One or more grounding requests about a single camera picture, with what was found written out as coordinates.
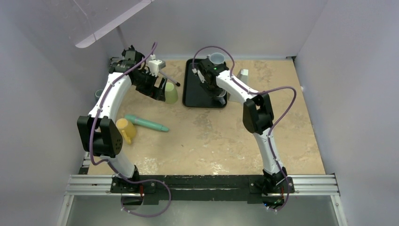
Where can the tripod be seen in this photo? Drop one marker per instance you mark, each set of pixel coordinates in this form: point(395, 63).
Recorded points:
point(170, 78)

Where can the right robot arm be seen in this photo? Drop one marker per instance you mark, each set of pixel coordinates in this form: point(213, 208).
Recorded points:
point(257, 118)

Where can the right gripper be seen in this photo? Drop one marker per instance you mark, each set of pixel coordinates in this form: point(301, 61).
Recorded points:
point(213, 93)

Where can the green cup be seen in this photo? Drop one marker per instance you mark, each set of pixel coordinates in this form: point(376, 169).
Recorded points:
point(171, 94)

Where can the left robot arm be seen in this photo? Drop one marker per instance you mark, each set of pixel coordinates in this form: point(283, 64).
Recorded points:
point(98, 131)

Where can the black tray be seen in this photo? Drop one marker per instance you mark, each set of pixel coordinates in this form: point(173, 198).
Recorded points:
point(194, 96)

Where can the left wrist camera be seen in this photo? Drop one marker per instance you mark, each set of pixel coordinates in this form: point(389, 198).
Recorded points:
point(155, 65)

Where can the blue patterned mug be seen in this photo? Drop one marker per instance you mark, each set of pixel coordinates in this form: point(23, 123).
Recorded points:
point(221, 97)

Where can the aluminium rail frame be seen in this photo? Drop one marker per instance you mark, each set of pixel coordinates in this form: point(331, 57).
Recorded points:
point(324, 185)

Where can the white mug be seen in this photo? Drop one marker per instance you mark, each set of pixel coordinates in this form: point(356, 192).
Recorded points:
point(216, 58)

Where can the teal cylinder toy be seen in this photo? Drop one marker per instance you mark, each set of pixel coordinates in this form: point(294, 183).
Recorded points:
point(146, 123)

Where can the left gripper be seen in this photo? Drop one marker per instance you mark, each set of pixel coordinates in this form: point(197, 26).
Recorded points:
point(153, 92)

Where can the dark teal mug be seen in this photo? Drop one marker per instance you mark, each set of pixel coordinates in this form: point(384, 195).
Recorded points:
point(98, 94)

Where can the yellow mug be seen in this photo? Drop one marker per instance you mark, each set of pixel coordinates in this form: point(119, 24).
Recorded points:
point(126, 129)

